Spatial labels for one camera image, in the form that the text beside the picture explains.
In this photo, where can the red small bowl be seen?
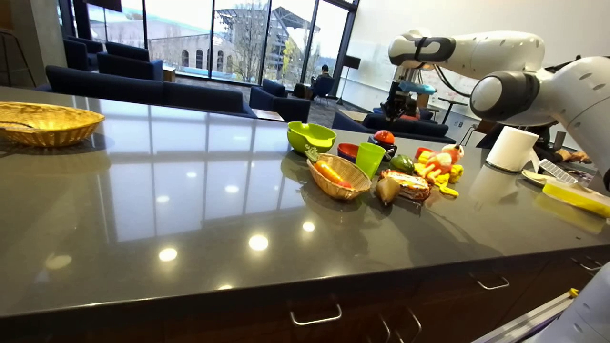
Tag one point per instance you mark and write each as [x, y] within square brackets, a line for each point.
[346, 150]

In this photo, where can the navy armchair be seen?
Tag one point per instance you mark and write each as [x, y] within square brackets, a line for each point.
[278, 101]

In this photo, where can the brown toy food piece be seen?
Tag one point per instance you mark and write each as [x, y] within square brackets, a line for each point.
[406, 182]

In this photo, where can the dark low sofa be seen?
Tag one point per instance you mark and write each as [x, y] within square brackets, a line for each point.
[406, 125]

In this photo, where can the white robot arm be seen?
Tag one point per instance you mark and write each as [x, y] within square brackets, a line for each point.
[539, 82]

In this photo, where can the white rods bundle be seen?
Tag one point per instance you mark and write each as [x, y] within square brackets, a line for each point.
[526, 316]

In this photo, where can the navy sofa with cushions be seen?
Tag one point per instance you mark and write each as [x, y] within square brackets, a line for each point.
[120, 59]

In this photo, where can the yellow sponge block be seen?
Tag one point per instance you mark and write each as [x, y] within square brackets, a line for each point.
[573, 194]

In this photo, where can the seated person in background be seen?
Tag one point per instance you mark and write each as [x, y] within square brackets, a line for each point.
[324, 72]

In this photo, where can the green toy pepper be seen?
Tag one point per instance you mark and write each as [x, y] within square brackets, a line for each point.
[400, 162]

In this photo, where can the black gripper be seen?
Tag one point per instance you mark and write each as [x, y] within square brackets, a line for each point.
[398, 99]

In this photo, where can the green plastic bowl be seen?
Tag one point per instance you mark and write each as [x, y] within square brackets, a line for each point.
[310, 133]

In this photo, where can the orange toy carrot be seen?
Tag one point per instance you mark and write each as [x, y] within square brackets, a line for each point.
[329, 171]

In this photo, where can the white paper towel roll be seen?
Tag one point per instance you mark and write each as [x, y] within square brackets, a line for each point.
[510, 148]

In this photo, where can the small woven basket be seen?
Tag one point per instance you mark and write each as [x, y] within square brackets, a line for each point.
[343, 182]

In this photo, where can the red toy fruit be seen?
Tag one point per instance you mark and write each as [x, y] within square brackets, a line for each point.
[383, 137]

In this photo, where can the green plastic cup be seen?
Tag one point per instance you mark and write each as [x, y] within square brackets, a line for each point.
[369, 156]

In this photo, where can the large yellow wicker basket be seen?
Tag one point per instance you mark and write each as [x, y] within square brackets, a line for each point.
[43, 123]

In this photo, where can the long navy sofa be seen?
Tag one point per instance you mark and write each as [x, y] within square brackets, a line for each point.
[125, 87]

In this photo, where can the white sheet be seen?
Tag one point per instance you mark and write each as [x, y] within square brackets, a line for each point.
[587, 310]

